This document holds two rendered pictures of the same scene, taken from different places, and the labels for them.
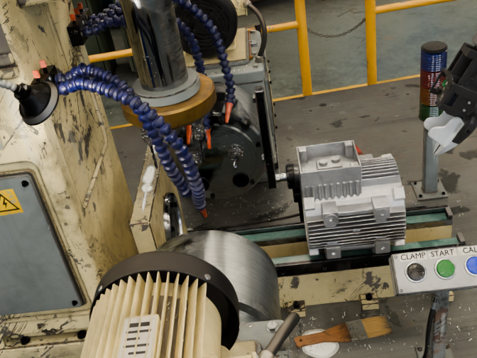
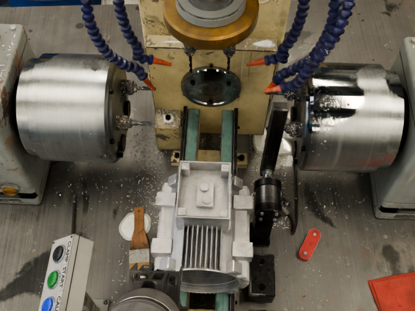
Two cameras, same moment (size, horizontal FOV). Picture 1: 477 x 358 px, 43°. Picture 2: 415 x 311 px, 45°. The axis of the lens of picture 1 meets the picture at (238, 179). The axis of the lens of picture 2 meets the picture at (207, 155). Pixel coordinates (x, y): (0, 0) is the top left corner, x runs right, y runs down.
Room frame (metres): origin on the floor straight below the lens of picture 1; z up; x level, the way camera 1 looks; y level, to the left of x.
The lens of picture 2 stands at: (1.02, -0.61, 1.99)
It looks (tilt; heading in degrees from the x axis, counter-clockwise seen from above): 59 degrees down; 87
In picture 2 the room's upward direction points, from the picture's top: straight up
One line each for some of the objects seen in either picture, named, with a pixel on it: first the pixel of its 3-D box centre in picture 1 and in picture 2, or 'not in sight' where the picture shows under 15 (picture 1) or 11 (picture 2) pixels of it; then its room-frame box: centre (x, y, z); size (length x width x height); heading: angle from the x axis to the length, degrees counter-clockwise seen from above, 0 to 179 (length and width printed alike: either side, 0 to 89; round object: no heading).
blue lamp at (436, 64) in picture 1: (434, 57); not in sight; (1.30, -0.50, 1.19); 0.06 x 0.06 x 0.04
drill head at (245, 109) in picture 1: (218, 133); (352, 118); (1.39, 0.03, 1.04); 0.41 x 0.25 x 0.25; 175
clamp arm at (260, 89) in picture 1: (266, 139); (272, 143); (1.18, -0.08, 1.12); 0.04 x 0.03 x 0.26; 85
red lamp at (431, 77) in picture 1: (433, 74); not in sight; (1.30, -0.50, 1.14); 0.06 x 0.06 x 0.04
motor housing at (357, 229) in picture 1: (350, 204); (203, 234); (1.03, -0.23, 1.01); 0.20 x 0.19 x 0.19; 84
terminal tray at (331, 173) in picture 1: (329, 170); (204, 197); (1.03, -0.19, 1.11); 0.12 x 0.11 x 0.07; 84
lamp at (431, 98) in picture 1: (432, 91); not in sight; (1.30, -0.50, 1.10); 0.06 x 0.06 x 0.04
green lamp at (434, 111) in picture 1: (431, 108); not in sight; (1.30, -0.50, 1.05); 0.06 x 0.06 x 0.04
